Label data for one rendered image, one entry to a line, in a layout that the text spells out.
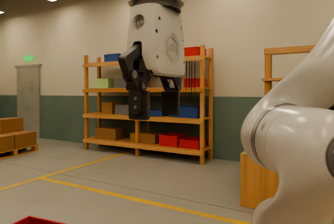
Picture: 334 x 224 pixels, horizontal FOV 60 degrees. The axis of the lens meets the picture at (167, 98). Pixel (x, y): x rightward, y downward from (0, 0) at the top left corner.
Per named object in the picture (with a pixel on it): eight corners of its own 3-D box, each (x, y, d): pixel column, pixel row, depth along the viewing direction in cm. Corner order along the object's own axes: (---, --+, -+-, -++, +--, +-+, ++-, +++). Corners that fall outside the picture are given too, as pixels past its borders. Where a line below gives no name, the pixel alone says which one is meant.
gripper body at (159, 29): (160, -13, 37) (160, 74, 38) (192, 8, 46) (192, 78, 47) (115, -4, 41) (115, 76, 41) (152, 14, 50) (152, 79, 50)
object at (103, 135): (202, 165, 526) (203, 44, 521) (82, 149, 676) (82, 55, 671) (213, 159, 573) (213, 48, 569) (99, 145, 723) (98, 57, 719)
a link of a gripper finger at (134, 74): (136, 69, 37) (137, 121, 37) (150, 70, 39) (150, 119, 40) (117, 70, 38) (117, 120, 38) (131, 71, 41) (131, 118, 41)
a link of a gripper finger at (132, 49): (124, 34, 36) (125, 79, 36) (156, 40, 43) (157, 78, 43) (117, 35, 36) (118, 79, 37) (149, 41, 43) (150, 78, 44)
